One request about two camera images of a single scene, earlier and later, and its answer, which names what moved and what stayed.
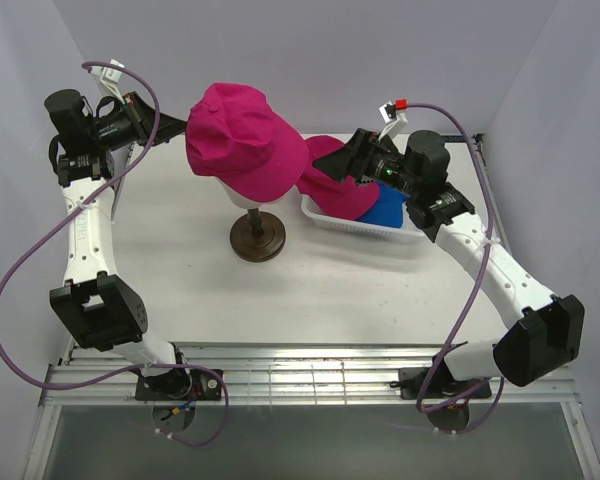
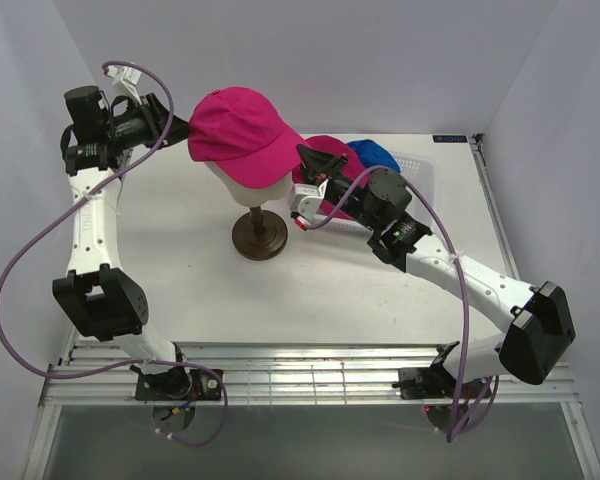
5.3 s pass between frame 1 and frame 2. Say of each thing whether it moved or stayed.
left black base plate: stayed
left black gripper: stayed
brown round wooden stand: stayed
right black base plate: stayed
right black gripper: moved
